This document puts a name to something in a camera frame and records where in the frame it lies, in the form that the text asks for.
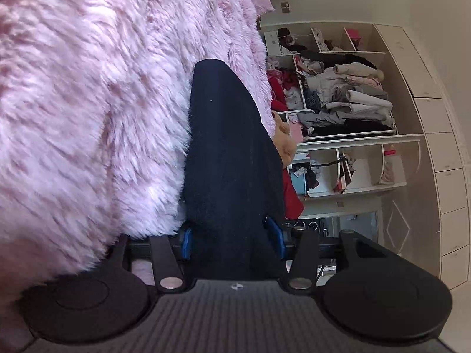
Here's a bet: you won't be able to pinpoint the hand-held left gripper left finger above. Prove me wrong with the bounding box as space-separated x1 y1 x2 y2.
110 225 194 295

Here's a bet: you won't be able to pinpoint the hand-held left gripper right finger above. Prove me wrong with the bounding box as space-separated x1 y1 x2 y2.
261 215 403 295

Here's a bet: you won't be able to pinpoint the dark navy pants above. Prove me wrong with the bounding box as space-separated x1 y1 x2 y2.
180 58 292 282

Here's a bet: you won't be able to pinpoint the black appliance with dials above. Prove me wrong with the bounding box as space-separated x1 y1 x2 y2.
285 219 327 237

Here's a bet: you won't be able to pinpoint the red cloth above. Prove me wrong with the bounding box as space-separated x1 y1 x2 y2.
282 168 306 220

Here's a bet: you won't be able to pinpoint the light blue box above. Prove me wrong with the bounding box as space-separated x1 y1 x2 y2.
293 171 309 198

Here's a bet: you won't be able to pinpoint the brown teddy bear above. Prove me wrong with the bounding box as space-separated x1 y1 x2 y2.
271 109 298 170

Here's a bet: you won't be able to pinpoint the white open wardrobe shelf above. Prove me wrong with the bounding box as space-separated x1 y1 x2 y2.
258 20 427 218

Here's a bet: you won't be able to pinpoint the pink folded clothes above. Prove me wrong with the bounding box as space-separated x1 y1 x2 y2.
381 146 397 185

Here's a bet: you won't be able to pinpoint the pile of clothes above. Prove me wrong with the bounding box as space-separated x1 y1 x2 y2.
266 52 399 139

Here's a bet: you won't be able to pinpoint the pink fluffy blanket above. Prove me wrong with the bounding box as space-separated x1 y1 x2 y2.
0 0 282 353

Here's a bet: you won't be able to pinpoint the white box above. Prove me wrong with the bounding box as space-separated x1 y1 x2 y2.
264 30 282 57

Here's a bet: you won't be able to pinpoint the cream cabinet with drawers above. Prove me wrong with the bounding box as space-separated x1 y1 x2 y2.
373 23 471 292

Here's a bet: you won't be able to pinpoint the pink bag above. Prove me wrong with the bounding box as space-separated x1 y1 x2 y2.
347 28 364 51

